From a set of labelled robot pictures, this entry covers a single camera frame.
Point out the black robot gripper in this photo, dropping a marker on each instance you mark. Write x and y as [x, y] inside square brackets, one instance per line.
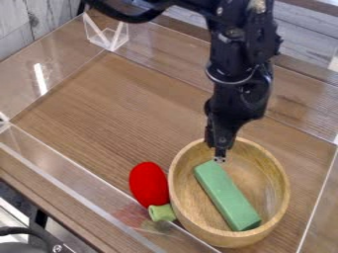
[236, 103]

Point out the brown wooden bowl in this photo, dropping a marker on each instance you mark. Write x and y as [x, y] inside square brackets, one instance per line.
[259, 177]

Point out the green rectangular block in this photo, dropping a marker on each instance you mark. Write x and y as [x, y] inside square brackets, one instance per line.
[226, 197]

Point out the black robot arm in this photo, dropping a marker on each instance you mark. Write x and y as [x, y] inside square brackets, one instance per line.
[243, 44]

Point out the red plush radish toy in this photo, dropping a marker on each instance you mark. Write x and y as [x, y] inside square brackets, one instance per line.
[148, 186]

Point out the clear acrylic corner bracket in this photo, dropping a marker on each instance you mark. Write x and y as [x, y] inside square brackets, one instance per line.
[108, 39]

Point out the black stand with cable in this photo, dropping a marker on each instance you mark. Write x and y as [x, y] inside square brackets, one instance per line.
[20, 238]

